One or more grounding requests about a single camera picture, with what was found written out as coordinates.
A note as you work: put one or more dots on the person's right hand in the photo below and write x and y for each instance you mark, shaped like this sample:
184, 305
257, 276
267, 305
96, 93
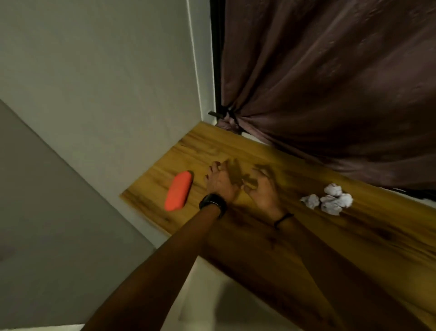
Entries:
265, 196

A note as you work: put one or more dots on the person's left hand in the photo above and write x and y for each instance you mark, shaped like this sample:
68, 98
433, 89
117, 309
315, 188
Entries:
221, 184

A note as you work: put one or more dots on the person's right thumb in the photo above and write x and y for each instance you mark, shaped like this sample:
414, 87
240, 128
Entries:
249, 190

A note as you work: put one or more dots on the person's left fingers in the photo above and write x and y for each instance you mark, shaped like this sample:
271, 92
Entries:
218, 167

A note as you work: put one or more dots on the person's right forearm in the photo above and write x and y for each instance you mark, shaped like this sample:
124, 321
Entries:
340, 283

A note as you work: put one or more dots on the person's left forearm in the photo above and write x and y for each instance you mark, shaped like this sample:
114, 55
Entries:
163, 266

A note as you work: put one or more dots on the black wristwatch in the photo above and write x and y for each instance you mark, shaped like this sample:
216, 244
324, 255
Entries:
213, 202

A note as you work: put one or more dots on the black wristband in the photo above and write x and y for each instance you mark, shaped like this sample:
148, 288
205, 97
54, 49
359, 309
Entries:
283, 219

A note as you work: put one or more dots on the orange oblong case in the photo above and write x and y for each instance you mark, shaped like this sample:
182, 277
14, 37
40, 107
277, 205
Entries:
178, 191

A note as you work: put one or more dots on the black curtain tieback hook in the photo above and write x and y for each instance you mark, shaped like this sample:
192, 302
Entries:
218, 114

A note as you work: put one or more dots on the crumpled white paper ball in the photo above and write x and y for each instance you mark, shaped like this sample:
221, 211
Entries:
330, 206
344, 200
333, 189
310, 201

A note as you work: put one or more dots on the brown curtain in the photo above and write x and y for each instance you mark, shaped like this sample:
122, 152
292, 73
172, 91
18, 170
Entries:
327, 85

